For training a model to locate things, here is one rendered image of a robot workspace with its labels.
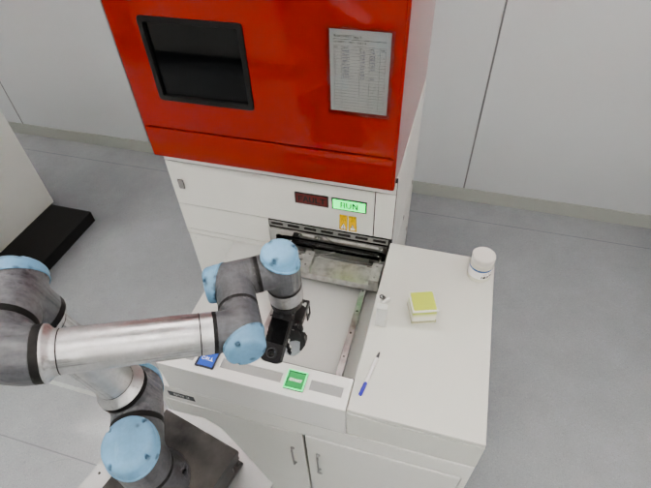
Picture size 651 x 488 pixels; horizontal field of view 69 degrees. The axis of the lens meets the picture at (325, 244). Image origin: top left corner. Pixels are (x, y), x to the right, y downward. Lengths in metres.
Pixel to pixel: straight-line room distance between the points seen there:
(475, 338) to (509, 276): 1.55
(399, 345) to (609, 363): 1.59
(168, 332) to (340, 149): 0.76
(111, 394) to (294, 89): 0.86
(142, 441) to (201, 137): 0.88
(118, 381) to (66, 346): 0.32
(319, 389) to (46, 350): 0.71
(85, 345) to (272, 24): 0.84
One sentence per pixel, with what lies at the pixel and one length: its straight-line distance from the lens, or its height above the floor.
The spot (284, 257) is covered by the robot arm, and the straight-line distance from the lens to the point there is 0.91.
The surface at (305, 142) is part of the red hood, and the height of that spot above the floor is 1.36.
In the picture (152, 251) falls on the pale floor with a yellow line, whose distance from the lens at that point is 3.17.
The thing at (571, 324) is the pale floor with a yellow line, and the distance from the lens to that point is 2.85.
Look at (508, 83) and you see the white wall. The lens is 2.93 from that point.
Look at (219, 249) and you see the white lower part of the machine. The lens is 1.96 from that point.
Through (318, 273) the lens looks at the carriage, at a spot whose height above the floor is 0.88.
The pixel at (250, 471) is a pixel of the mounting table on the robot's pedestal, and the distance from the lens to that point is 1.39.
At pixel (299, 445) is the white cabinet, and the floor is 0.64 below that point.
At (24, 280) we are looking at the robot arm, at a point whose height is 1.52.
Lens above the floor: 2.12
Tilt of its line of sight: 46 degrees down
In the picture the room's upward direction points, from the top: 2 degrees counter-clockwise
